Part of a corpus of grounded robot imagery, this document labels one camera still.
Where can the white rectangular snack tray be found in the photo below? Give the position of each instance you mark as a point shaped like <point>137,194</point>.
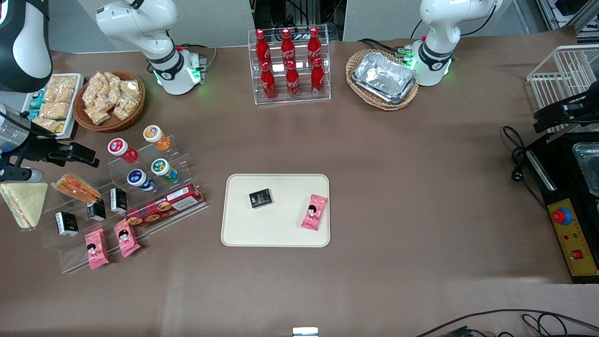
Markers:
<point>75,107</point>

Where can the light wicker basket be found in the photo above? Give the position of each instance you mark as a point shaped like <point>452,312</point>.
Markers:
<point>355,61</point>

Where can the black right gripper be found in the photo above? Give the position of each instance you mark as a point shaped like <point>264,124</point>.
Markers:
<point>41,149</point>

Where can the black clamp fixture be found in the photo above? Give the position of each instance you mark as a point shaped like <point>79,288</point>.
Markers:
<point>561,112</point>

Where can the black machine with yellow panel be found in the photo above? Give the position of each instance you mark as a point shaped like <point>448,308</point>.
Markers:
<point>561,182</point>

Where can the clear bag of crackers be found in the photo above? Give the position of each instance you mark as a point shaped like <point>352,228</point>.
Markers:
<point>124,107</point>
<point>130,89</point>
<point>98,114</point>
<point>111,82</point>
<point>93,89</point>

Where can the large clear acrylic stepped shelf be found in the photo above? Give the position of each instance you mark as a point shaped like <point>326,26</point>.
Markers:
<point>70,255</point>

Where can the aluminium foil tray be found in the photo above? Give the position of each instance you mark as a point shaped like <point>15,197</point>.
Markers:
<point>383,72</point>
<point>407,93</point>

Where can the pink snack packet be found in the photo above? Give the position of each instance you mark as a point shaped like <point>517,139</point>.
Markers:
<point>97,249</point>
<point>126,238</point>
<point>314,213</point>

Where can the red emergency stop button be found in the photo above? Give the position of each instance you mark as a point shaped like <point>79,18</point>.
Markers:
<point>560,216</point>

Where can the steel pan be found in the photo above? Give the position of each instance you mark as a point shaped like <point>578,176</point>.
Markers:
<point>589,168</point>

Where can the teal snack packet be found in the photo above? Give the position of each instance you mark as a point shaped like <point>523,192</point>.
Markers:
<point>34,116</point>
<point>37,99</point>

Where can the clear bag of rice crisps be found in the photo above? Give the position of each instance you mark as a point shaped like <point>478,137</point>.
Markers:
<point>46,125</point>
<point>55,111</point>
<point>63,89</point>

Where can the triangle sandwich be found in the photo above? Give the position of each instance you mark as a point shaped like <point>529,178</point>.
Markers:
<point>77,187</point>
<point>25,201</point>

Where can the beige plastic tray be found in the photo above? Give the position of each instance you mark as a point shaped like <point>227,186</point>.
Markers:
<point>281,224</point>

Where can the red cola bottle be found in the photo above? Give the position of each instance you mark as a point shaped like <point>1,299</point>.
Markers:
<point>288,49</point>
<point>262,49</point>
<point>268,84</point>
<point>293,83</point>
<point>317,80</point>
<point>314,47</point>

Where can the small white device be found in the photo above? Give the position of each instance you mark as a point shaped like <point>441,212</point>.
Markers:
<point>305,332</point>

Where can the orange cap small bottle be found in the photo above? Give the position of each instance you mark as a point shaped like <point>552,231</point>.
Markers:
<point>155,135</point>

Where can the green cap small bottle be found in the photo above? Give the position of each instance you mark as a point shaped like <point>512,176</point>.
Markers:
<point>163,169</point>

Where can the yellow snack packet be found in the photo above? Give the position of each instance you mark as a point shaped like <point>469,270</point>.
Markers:
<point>60,127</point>

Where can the red cookie box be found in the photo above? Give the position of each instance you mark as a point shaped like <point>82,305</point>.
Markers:
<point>164,206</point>

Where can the red cap small bottle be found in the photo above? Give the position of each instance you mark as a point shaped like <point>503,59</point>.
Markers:
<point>120,149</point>

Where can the aluminium frame structure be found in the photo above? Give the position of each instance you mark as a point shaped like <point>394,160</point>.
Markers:
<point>566,14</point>

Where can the brown wicker basket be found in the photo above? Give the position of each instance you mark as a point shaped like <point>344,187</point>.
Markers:
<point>135,110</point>

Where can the clear acrylic bottle rack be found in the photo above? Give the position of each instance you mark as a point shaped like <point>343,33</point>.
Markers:
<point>252,93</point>

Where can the small black snack box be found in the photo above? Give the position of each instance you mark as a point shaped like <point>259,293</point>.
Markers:
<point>260,198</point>
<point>119,201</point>
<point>67,223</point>
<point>97,210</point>

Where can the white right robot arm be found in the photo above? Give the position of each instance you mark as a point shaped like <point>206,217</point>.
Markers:
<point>140,28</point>

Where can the black equipment rack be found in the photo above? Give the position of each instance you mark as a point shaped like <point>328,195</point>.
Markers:
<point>299,14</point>

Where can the blue cap small bottle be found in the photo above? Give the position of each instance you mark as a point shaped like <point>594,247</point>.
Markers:
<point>139,179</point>

